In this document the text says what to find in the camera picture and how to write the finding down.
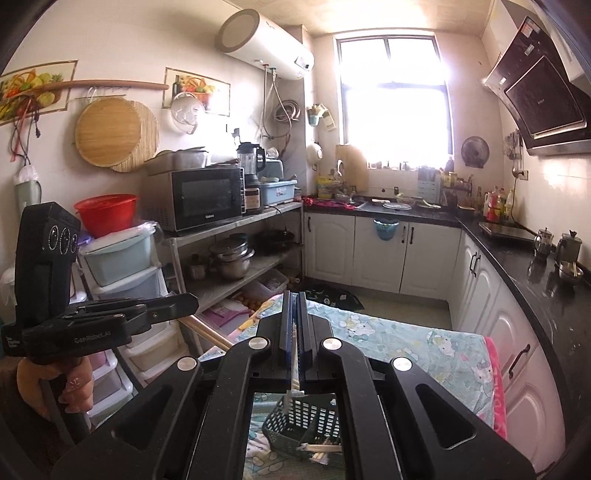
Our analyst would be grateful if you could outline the red plastic basin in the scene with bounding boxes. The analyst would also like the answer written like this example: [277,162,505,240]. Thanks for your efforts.
[74,194,139,238]

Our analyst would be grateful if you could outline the steel teapot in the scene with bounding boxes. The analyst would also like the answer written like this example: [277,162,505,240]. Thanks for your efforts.
[534,227,555,258]
[554,229,583,268]

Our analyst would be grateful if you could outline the cartoon printed blanket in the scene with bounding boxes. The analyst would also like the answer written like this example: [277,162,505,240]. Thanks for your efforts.
[198,293,497,480]

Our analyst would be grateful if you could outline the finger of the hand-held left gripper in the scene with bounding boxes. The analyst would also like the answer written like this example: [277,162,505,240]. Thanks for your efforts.
[62,294,200,323]

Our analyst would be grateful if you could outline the white plastic bag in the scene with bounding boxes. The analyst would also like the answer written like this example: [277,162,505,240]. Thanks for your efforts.
[14,164,43,232]

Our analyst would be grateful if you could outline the metal shelf rack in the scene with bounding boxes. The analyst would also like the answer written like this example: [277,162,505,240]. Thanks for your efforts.
[164,200,305,356]

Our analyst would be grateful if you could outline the wooden pole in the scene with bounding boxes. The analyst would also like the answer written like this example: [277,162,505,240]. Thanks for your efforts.
[178,316,234,352]

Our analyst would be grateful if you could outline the white water heater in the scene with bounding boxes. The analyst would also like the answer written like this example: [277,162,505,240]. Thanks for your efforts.
[216,8,315,81]

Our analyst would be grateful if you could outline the bamboo chopstick pair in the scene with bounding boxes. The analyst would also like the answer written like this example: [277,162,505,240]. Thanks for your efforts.
[288,323,303,398]

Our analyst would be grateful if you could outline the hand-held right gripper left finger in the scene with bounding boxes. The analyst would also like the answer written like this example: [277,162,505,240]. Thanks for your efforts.
[51,292,296,480]

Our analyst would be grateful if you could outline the long wooden rolling pin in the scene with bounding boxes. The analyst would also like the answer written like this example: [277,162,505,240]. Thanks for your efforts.
[34,79,170,95]

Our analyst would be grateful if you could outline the black blender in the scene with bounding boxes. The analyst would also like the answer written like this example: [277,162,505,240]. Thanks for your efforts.
[236,141,267,185]

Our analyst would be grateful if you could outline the black glass range hood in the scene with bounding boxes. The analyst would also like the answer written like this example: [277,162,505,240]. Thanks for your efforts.
[482,0,591,155]

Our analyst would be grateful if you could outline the blue plastic dish tray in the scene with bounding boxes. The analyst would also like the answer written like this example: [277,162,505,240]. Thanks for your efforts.
[259,159,298,206]

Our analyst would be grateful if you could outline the black wok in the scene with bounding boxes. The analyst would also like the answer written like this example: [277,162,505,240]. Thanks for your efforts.
[255,228,296,254]

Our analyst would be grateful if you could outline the dark bag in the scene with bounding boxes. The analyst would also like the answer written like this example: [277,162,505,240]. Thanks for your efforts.
[295,286,365,311]

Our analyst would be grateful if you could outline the green hanging holder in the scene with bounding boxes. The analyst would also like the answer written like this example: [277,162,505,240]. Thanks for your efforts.
[307,104,334,130]

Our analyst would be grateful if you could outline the pink red cloth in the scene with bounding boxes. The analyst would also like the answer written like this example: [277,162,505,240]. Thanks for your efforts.
[302,196,356,210]

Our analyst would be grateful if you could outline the plastic food boxes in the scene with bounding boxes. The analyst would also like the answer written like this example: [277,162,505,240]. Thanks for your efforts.
[198,270,289,333]

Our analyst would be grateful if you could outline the coiled hose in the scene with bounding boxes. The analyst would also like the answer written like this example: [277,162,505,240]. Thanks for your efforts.
[272,99,303,125]

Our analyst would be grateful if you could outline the row of condiment bottles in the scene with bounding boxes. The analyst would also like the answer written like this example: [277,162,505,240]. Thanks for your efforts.
[475,185,515,223]

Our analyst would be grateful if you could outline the fruit wall poster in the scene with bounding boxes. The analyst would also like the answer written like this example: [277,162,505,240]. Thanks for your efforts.
[0,59,78,126]
[163,67,230,115]

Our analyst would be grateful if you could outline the steel pot on shelf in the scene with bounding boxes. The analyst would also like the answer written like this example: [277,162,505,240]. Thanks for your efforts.
[209,233,256,281]

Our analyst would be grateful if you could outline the plastic drawer tower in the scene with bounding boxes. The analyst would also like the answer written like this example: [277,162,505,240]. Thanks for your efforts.
[74,222,185,428]

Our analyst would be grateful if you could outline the small steel pot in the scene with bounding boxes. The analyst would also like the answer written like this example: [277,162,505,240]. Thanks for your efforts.
[188,254,211,281]

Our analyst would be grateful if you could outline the person's left hand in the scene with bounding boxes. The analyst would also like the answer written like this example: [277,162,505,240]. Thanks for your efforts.
[16,357,94,422]

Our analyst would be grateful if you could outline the wooden cutting board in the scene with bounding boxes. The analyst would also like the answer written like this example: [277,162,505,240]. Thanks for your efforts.
[335,144,369,192]

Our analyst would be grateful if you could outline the black spice rack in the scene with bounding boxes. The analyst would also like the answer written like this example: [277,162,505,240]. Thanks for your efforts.
[438,157,476,208]

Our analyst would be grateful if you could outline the pink towel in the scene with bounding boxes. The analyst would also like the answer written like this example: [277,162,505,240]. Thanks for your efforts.
[482,337,509,439]

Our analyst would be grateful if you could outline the round bamboo board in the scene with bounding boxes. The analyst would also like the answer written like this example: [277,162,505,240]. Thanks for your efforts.
[111,100,160,173]
[75,97,143,168]

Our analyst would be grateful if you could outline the dark green plastic utensil basket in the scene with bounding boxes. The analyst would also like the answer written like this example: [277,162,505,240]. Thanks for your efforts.
[252,391,345,467]

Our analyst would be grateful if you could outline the glass pot lid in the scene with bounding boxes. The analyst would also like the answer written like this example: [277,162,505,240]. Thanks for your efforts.
[171,91,205,136]

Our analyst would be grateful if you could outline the hanging metal kitchen utensils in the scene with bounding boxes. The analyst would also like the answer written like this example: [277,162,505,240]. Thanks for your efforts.
[504,129,525,178]

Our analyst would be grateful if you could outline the blue hanging bin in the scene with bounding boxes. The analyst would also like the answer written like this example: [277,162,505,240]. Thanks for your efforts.
[373,218,400,241]

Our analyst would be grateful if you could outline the bunch of bamboo chopsticks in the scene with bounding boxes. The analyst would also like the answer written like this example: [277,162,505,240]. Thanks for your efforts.
[295,436,343,464]

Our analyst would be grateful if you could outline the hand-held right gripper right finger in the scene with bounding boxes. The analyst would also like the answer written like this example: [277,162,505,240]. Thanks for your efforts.
[299,293,536,480]

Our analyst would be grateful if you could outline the kitchen window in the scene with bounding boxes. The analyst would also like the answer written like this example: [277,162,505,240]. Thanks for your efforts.
[336,34,451,169]

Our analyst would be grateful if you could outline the induction cooker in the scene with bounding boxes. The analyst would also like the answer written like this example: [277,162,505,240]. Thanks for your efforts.
[478,220,539,243]

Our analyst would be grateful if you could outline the white kitchen cabinets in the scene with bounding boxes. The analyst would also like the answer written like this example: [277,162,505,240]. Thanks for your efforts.
[302,210,566,462]

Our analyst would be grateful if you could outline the clear plastic storage containers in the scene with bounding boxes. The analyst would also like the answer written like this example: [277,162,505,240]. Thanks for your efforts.
[145,147,209,176]

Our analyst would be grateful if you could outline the silver microwave oven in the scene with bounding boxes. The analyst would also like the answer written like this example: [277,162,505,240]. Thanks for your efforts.
[141,167,245,234]

